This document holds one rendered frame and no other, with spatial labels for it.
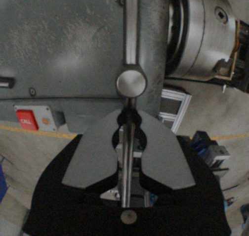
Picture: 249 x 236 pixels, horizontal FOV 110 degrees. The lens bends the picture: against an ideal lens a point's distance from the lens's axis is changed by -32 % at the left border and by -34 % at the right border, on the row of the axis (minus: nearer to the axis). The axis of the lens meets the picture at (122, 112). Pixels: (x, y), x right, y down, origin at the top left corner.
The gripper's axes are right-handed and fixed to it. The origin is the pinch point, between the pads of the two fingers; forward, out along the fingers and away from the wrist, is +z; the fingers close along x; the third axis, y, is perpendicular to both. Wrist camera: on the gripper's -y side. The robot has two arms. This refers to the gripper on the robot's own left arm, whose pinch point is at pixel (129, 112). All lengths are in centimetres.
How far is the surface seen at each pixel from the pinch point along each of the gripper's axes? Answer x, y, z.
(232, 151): 247, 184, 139
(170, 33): 9.3, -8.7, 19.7
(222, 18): 19.8, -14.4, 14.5
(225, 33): 20.2, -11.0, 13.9
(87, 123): -9.2, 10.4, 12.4
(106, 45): -3.7, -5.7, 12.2
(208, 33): 15.7, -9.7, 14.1
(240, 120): 214, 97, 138
